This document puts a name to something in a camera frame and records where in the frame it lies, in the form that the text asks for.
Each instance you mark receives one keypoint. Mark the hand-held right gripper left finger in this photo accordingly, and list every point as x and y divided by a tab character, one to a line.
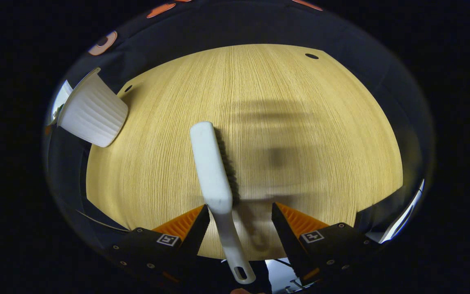
196	232

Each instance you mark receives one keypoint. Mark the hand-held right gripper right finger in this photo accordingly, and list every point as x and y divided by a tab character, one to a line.
286	237

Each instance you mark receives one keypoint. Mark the small white broom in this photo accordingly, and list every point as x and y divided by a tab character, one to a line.
212	171

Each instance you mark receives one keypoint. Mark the white ribbed garbage bin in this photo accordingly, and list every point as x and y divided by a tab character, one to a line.
94	112

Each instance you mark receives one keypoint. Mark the white panel edge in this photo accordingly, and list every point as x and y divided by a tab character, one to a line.
406	212

